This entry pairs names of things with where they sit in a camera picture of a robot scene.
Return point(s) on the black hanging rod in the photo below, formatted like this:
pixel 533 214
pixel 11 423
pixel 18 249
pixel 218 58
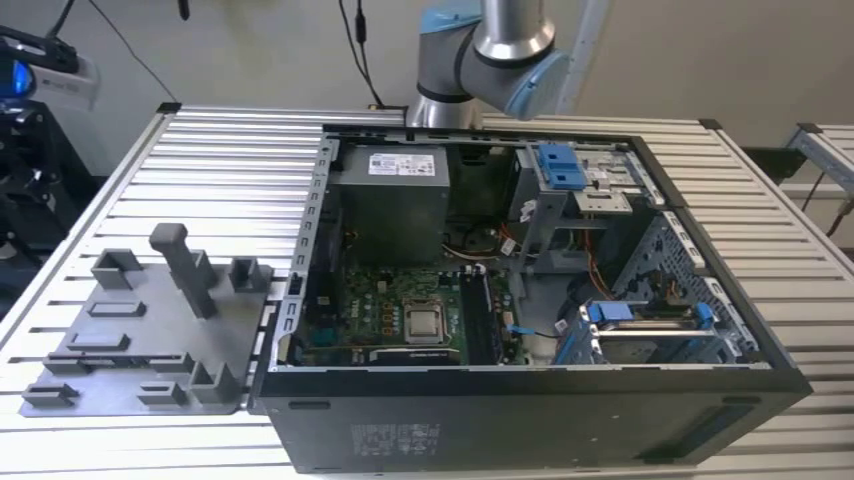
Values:
pixel 183 9

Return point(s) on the metal disk bay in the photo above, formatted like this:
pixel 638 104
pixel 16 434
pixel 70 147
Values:
pixel 641 327

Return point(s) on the narrow blue bay clip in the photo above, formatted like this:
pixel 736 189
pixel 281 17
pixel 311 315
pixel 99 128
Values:
pixel 705 316

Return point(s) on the grey power supply unit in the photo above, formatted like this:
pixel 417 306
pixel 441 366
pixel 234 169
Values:
pixel 394 220

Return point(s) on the black table corner cap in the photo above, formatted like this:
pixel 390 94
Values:
pixel 712 124
pixel 168 106

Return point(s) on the green motherboard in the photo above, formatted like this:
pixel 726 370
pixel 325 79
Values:
pixel 363 300

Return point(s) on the black PC case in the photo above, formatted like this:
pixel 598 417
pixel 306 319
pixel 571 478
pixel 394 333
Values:
pixel 467 425

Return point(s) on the grey plastic parts rack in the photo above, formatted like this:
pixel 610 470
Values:
pixel 154 320

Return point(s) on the grey metal drive bracket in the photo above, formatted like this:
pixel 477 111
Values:
pixel 603 202

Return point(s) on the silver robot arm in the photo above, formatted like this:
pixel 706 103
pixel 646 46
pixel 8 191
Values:
pixel 507 30

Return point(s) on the black round fan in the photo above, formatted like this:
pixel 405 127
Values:
pixel 477 240

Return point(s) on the black graphics card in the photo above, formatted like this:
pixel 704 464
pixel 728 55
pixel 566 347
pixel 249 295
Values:
pixel 414 356

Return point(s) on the wide blue bay clip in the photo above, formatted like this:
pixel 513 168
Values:
pixel 610 312

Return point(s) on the silver CPU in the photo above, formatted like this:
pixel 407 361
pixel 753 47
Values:
pixel 426 325

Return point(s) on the blue drive carrier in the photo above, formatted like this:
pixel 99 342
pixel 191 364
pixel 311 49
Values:
pixel 559 167

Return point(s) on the metal slat side table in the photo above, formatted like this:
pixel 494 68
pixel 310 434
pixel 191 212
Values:
pixel 828 150

